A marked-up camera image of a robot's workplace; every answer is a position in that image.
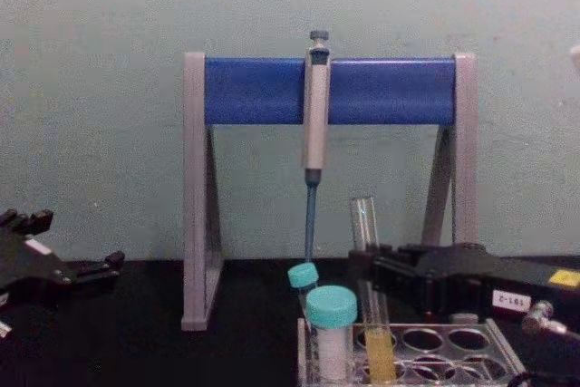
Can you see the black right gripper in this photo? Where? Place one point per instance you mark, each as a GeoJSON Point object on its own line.
{"type": "Point", "coordinates": [471, 278]}

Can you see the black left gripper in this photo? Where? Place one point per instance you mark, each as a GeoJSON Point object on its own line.
{"type": "Point", "coordinates": [31, 273]}

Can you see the glass test tube yellow liquid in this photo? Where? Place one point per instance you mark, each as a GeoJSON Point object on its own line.
{"type": "Point", "coordinates": [379, 355]}

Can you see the large tube with teal cap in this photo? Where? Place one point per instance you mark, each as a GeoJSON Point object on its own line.
{"type": "Point", "coordinates": [331, 307]}

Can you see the small tube with teal cap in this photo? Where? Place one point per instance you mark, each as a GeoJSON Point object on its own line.
{"type": "Point", "coordinates": [302, 275]}

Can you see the clear plastic tube rack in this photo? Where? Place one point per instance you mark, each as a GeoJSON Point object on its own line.
{"type": "Point", "coordinates": [453, 341]}

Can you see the black table cloth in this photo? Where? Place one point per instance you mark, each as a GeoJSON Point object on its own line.
{"type": "Point", "coordinates": [136, 351]}

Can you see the grey pipette with blue tip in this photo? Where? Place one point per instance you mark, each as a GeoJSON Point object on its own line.
{"type": "Point", "coordinates": [315, 124]}

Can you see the grey stand with blue bar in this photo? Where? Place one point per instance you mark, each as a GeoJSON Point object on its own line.
{"type": "Point", "coordinates": [385, 90]}

